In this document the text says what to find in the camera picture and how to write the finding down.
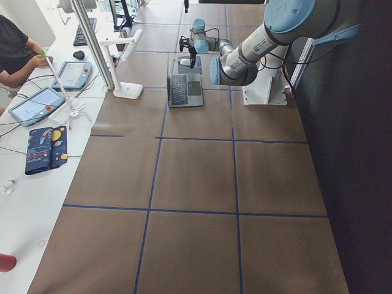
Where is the white computer mouse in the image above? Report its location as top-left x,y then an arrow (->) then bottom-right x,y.
180,58 -> 191,67

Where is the dark blue space pouch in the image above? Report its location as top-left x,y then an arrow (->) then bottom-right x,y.
24,126 -> 68,175

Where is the black mouse pad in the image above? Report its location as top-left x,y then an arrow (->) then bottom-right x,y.
177,55 -> 203,75

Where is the black monitor stand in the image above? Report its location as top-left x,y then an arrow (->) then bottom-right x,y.
109,0 -> 134,32

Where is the grey laptop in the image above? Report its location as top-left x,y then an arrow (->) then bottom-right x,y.
167,73 -> 204,108

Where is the far blue teach pendant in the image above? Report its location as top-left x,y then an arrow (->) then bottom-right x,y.
58,61 -> 92,91

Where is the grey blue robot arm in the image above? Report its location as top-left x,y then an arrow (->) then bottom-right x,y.
179,1 -> 364,86

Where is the crumpled clear plastic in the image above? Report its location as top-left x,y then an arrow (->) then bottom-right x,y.
1,179 -> 19,195

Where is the black keyboard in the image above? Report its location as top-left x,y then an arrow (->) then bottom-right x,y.
73,17 -> 98,47

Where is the black desk mouse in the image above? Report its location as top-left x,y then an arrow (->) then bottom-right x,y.
73,50 -> 85,60

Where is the person in black shirt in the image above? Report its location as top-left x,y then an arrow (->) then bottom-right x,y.
1,15 -> 53,88

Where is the red cylinder object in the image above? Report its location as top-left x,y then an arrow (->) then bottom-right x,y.
0,253 -> 17,273

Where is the small white tripod stand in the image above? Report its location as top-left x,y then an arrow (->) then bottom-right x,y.
45,56 -> 92,131

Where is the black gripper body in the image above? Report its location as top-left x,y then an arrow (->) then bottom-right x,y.
188,44 -> 197,63

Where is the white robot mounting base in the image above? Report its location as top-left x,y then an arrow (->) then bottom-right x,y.
241,36 -> 316,107

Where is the near blue teach pendant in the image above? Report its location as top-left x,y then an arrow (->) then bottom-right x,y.
9,86 -> 66,127

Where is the blue teach pendant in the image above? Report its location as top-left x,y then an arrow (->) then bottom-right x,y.
58,61 -> 92,91
9,86 -> 66,127

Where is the aluminium frame post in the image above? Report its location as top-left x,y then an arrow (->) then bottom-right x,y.
70,0 -> 114,90

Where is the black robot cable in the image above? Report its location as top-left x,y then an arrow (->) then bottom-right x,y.
178,28 -> 221,53

